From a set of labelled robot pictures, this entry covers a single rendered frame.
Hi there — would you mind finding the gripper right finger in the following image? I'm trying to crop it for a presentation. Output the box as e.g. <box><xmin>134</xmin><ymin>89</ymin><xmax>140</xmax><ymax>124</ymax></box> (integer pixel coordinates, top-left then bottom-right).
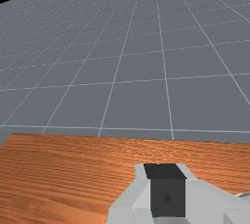
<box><xmin>166</xmin><ymin>162</ymin><xmax>250</xmax><ymax>224</ymax></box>

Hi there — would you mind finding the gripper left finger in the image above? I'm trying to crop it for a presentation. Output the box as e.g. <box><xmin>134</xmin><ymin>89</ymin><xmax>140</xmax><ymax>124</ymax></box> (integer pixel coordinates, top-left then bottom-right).
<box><xmin>105</xmin><ymin>162</ymin><xmax>168</xmax><ymax>224</ymax></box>

